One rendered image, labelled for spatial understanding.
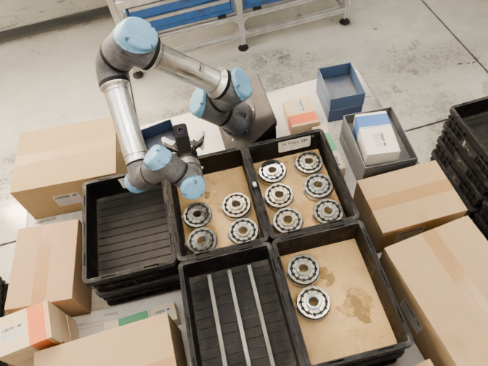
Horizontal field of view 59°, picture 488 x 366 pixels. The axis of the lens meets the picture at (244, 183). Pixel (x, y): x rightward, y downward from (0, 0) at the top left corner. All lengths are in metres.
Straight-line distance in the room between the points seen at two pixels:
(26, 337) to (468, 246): 1.35
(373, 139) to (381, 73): 1.65
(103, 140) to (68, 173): 0.19
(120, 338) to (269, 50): 2.56
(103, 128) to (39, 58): 2.20
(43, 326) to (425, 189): 1.30
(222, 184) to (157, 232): 0.30
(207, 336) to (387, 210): 0.72
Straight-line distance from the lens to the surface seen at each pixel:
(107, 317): 1.65
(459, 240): 1.51
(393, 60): 3.40
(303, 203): 1.56
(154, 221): 1.60
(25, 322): 1.50
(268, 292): 1.42
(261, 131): 1.69
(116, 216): 1.66
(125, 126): 1.39
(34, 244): 1.70
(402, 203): 1.57
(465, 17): 3.92
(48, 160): 1.84
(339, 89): 2.01
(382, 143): 1.67
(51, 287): 1.59
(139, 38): 1.37
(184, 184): 1.27
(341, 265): 1.46
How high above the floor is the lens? 2.16
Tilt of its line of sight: 55 degrees down
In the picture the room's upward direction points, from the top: 9 degrees counter-clockwise
